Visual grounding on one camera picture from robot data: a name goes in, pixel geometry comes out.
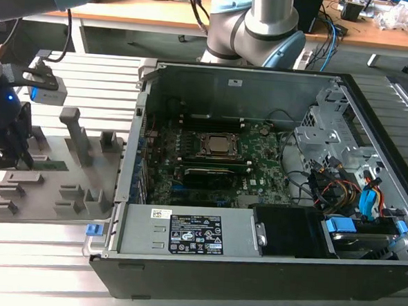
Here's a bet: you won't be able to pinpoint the grey parts rack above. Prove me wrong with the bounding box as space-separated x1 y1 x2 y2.
0 102 128 231

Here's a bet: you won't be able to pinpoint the grey power supply unit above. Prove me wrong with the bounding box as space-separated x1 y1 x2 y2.
115 201 268 264

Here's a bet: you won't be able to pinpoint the black open PC case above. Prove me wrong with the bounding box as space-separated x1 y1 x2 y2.
86 55 408 306

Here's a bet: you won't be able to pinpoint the clear plastic bags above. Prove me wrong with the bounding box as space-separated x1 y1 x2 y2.
372 0 408 33

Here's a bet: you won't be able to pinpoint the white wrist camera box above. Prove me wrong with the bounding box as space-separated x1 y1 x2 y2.
21 73 69 106

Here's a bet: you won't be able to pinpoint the wooden desk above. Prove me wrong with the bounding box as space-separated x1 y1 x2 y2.
19 0 408 75

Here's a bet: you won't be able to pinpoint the metal CPU socket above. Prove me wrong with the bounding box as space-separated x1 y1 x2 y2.
194 129 248 162

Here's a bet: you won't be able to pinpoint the blue case latch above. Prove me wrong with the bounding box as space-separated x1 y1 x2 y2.
84 223 104 238

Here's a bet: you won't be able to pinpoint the black RAM slot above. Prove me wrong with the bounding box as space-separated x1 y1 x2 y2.
175 161 253 174
180 112 245 126

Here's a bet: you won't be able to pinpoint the silver CPU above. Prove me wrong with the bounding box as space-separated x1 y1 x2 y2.
203 133 241 156

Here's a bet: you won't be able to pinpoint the silver drive cage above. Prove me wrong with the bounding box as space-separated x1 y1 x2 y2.
290 84 386 179

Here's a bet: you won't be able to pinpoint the green RAM stick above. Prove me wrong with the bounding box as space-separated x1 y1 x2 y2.
32 159 69 172

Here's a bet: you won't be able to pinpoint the hard disk in blue carrier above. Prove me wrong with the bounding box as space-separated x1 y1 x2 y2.
317 215 408 264

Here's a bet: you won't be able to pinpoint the blue hanging cable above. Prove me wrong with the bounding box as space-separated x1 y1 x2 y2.
320 14 342 73

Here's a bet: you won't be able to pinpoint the small black box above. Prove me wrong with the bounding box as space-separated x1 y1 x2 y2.
339 1 367 22

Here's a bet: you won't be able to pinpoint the blue flat data wire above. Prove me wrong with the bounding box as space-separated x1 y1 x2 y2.
356 188 380 224

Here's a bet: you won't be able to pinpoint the red yellow black wire bundle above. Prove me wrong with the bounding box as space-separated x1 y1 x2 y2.
306 161 387 215

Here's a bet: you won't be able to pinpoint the green motherboard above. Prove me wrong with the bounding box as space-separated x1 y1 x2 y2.
136 114 297 213

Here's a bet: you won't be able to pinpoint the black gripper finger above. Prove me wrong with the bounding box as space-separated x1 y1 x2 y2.
0 125 26 171
12 100 39 171

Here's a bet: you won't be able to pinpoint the black camera cable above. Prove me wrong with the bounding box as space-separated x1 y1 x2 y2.
47 7 75 64

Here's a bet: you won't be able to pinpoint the silver case handle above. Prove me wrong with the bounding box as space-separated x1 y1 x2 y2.
81 218 113 260

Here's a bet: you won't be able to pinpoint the thin black looped wire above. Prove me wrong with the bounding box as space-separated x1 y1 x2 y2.
264 107 299 132

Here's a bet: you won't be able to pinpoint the white power strip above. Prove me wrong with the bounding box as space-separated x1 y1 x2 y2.
293 48 314 71

